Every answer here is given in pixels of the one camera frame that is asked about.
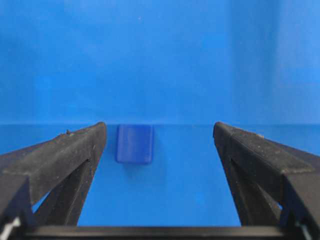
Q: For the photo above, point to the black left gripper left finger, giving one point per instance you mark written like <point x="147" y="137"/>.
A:
<point x="48" y="183"/>

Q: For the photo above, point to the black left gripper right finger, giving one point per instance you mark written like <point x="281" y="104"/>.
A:
<point x="271" y="183"/>

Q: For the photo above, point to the blue cube block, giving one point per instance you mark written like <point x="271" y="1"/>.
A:
<point x="135" y="144"/>

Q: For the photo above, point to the blue table cover sheet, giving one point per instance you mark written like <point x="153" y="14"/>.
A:
<point x="178" y="65"/>

